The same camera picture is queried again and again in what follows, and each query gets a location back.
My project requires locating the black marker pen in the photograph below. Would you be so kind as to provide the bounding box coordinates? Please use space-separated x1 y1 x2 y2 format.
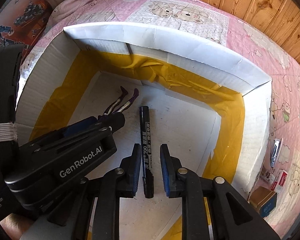
139 106 154 199

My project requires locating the gold square tin box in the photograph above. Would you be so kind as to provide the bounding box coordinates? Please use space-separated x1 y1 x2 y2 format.
249 186 277 218

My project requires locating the person left hand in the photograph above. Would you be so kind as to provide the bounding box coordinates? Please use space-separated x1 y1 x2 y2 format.
0 213 32 239

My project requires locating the white cardboard box yellow tape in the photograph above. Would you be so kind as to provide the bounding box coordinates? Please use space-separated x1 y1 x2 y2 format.
17 22 271 239

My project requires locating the white printed lighter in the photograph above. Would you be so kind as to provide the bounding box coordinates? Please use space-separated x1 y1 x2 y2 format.
260 166 276 185

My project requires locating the red white staples box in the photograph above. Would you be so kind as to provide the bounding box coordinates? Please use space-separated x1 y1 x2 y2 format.
270 169 288 193

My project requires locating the robot toy box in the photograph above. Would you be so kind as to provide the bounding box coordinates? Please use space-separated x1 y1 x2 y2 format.
0 0 52 58

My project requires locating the pink cartoon quilt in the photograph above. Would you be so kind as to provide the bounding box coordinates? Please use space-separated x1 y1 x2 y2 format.
16 0 300 239

